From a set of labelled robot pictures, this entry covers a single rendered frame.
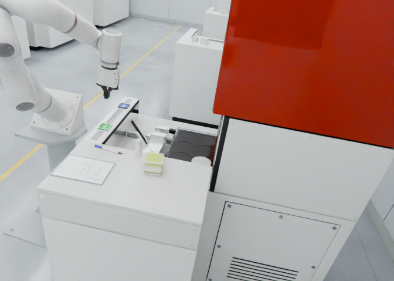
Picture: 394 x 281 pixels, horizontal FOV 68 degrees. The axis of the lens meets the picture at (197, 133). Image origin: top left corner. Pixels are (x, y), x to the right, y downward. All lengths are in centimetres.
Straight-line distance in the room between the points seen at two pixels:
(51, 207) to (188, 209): 52
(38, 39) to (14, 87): 464
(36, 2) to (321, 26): 93
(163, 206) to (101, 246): 34
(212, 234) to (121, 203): 65
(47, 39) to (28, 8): 479
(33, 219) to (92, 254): 116
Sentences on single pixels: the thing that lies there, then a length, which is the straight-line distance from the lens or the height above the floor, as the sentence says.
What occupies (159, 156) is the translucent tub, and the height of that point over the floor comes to 103.
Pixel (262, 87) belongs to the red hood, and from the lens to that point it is 116.
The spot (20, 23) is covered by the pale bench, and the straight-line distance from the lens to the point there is 530.
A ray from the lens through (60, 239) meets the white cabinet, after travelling 139.
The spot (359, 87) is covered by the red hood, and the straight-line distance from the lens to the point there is 123.
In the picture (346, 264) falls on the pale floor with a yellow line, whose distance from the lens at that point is 259.
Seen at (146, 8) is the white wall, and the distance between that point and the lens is 972.
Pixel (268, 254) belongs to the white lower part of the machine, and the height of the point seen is 48.
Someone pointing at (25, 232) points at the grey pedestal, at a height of 1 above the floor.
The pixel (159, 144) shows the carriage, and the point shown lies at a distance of 159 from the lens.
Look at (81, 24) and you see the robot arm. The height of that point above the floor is 149.
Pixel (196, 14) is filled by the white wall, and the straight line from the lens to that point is 939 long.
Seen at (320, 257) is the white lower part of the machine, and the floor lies 54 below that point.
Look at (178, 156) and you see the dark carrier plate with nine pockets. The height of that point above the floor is 90.
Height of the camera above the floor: 176
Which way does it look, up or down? 30 degrees down
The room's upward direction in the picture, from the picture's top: 9 degrees clockwise
